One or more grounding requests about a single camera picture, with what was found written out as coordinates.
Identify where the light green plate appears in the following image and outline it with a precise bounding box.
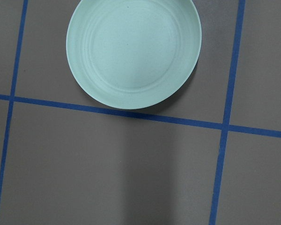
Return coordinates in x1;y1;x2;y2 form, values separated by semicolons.
66;0;202;110

